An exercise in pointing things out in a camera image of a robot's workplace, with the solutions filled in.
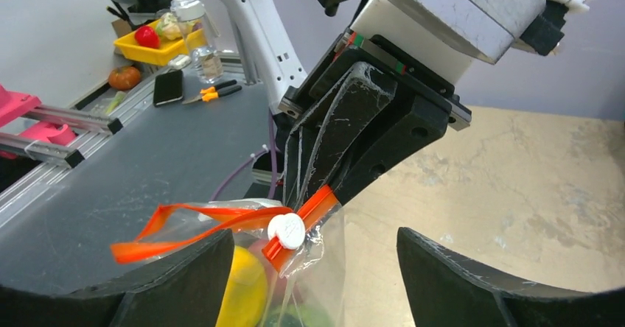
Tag green cabbage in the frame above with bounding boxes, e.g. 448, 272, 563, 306
264, 304, 335, 327

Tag black smartphone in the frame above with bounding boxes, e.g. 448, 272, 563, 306
153, 70, 184, 108

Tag yellow plastic tray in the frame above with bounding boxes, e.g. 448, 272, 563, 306
113, 18, 209, 67

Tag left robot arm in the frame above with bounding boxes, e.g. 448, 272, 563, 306
220, 0, 472, 208

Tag yellow lemon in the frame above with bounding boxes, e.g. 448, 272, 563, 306
215, 246, 268, 327

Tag pink plastic part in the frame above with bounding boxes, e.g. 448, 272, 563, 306
1, 87, 85, 168

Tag clear zip top bag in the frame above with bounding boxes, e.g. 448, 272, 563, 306
111, 186, 346, 326

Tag orange handled pliers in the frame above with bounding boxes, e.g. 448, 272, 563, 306
182, 80, 242, 105

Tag small orange pumpkin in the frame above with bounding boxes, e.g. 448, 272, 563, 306
108, 66, 142, 91

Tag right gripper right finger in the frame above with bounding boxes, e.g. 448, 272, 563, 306
397, 227, 624, 326

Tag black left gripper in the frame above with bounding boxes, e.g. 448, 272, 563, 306
278, 29, 472, 208

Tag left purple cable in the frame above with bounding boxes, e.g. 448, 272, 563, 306
209, 110, 282, 203

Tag pink peach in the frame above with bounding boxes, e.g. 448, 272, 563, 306
248, 239, 299, 305

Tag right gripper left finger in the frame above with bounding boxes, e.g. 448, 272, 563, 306
1, 230, 234, 326

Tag clear water bottle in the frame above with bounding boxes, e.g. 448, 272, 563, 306
171, 0, 223, 84

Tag red toy pepper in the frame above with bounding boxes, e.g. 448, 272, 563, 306
133, 25, 161, 49

